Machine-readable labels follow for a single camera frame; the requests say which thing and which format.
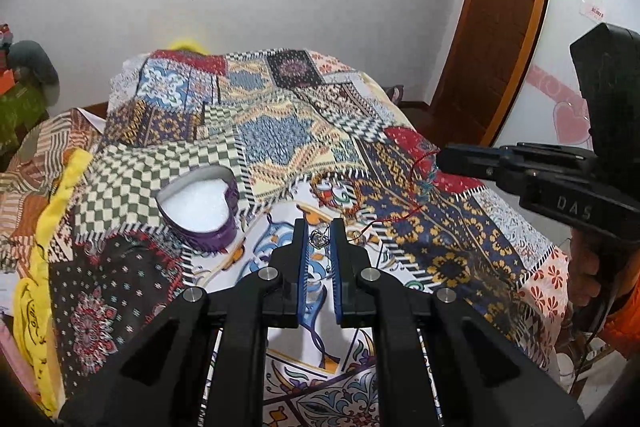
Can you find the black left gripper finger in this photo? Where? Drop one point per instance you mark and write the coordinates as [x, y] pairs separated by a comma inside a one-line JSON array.
[[438, 361], [201, 361], [490, 171]]

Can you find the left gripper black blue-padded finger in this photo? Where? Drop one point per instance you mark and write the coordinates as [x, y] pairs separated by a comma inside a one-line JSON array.
[[462, 155]]

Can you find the small silver charm pendant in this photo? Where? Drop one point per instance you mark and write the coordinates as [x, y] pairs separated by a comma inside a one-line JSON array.
[[319, 239]]

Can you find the purple heart-shaped jewelry box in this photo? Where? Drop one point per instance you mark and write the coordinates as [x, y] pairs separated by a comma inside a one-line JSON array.
[[200, 207]]

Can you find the person's right hand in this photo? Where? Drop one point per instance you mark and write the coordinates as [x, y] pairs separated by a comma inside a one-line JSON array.
[[582, 271]]

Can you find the yellow fleece blanket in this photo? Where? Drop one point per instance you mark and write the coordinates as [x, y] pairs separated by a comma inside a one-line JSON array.
[[63, 322]]

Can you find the brown wooden door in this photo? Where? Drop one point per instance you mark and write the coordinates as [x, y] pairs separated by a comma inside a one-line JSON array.
[[486, 64]]

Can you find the colourful patchwork bedspread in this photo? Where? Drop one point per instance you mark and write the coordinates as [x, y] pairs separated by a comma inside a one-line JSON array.
[[309, 138]]

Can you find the striped brown orange blanket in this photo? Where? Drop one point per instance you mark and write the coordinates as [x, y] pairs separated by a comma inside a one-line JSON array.
[[33, 175]]

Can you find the green patterned box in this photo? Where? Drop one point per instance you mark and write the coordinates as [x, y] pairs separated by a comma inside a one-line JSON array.
[[22, 108]]

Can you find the dark green round cushion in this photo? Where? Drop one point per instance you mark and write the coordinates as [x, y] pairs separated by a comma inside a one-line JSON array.
[[29, 56]]

